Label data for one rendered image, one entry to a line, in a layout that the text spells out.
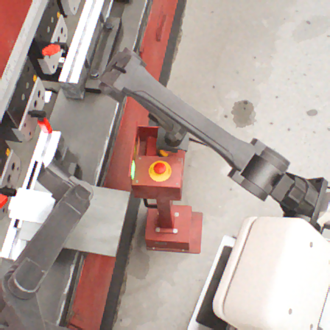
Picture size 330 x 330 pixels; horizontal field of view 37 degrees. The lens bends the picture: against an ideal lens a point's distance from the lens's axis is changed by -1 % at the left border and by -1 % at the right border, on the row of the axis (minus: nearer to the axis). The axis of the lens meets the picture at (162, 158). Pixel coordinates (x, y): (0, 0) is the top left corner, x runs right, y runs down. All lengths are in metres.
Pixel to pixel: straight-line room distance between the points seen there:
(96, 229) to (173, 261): 1.03
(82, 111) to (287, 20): 1.69
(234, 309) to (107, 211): 0.54
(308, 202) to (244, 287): 0.28
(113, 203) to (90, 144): 0.29
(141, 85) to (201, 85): 1.69
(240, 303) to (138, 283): 1.42
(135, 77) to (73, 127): 0.62
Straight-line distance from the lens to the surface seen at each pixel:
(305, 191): 1.10
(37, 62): 1.31
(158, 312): 2.26
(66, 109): 1.64
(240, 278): 0.92
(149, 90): 1.02
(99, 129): 1.58
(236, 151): 1.05
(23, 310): 0.73
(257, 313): 0.87
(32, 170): 1.43
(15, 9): 1.12
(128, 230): 2.31
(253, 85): 2.71
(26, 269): 0.77
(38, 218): 1.36
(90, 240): 1.31
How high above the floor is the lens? 2.23
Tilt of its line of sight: 64 degrees down
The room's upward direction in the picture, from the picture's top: 7 degrees counter-clockwise
